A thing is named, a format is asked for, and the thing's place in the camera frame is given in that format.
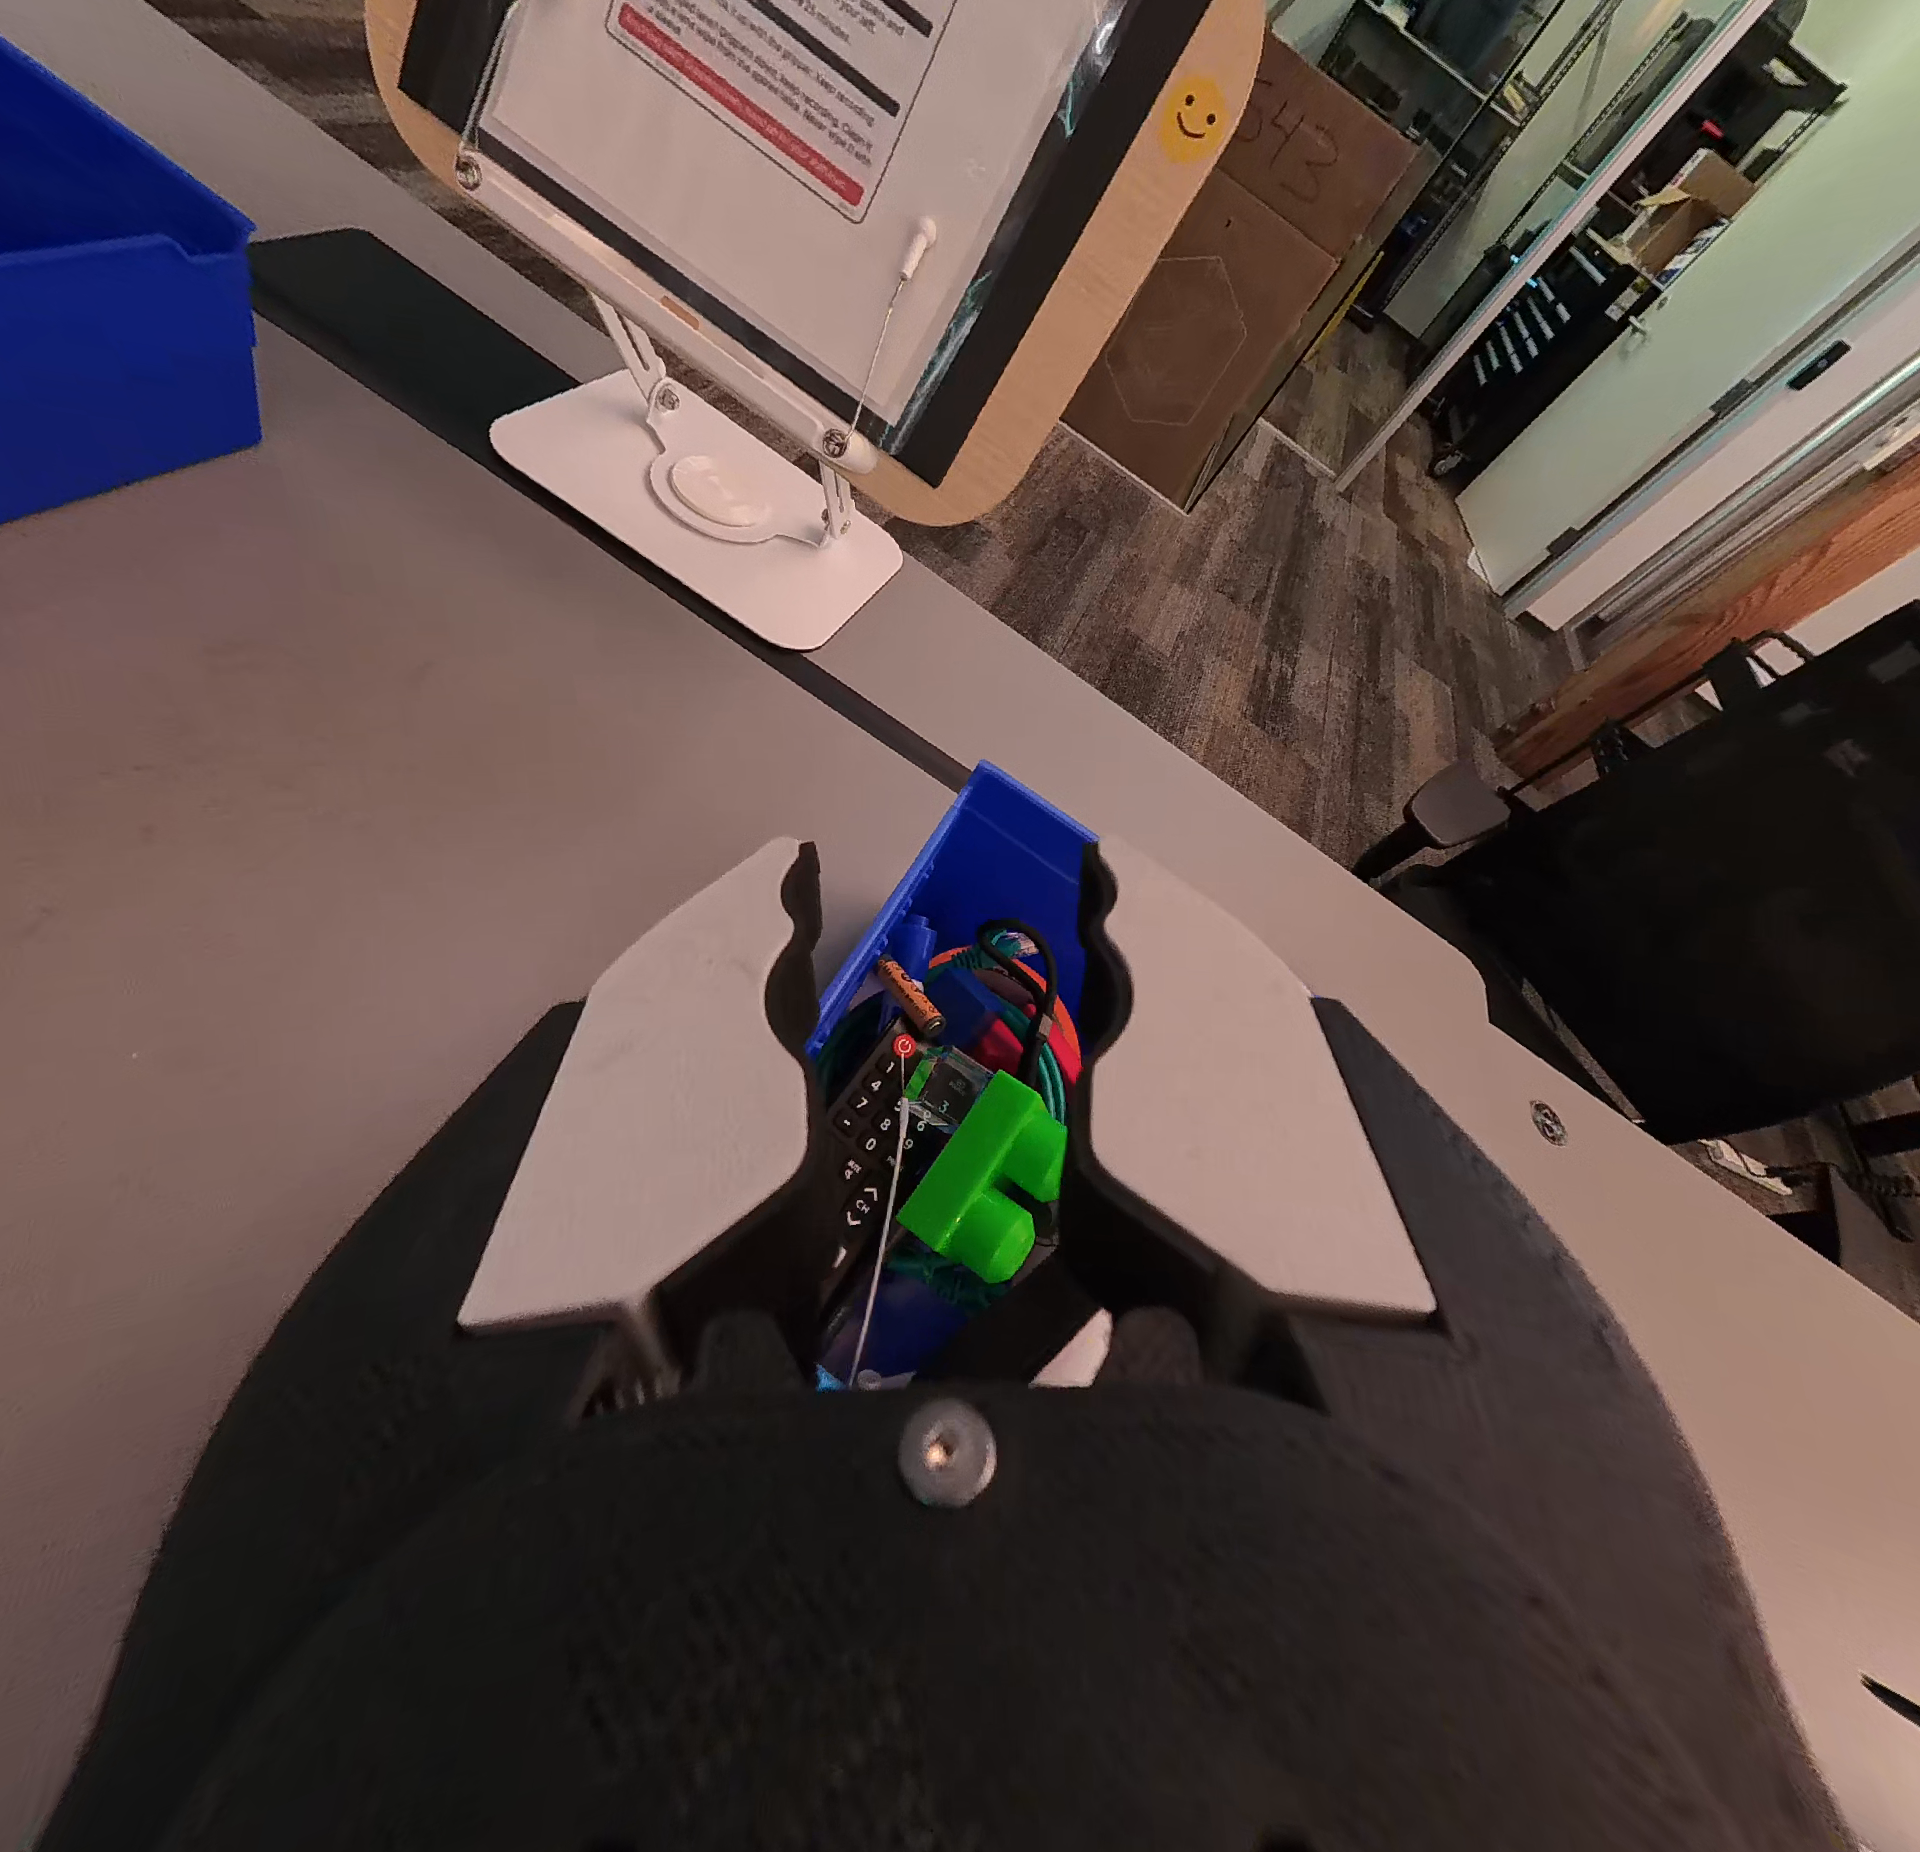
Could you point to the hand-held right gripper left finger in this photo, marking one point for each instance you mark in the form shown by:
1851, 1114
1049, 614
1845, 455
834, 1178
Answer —
659, 1117

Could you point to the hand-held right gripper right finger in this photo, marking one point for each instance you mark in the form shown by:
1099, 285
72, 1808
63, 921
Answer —
1245, 1117

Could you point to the green plastic block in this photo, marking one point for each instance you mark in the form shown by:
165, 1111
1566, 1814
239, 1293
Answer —
974, 1178

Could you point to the blue plastic bin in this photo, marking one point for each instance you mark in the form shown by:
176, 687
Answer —
1005, 846
119, 350

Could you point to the black remote control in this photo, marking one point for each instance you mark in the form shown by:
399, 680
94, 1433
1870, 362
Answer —
862, 1132

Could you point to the red plastic block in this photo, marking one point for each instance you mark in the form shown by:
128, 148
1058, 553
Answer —
1001, 1045

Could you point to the brown battery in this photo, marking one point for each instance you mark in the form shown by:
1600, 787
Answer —
910, 996

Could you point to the blue plastic block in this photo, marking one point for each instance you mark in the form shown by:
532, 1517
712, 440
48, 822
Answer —
973, 1000

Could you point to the round metal table screw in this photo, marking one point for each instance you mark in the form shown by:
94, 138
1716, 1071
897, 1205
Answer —
1547, 1122

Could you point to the black mesh office chair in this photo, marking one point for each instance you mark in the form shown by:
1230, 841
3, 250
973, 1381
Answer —
1725, 906

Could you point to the white tablet stand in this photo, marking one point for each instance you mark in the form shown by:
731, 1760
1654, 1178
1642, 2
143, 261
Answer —
720, 579

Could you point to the brown cardboard box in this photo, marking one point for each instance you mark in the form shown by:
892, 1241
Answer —
1200, 350

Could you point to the glass door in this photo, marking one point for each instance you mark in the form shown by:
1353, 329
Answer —
1574, 232

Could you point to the yellow smiley sticker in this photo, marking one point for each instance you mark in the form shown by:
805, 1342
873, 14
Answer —
1195, 120

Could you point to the white instruction sheet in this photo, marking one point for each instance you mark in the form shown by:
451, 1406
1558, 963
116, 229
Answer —
751, 81

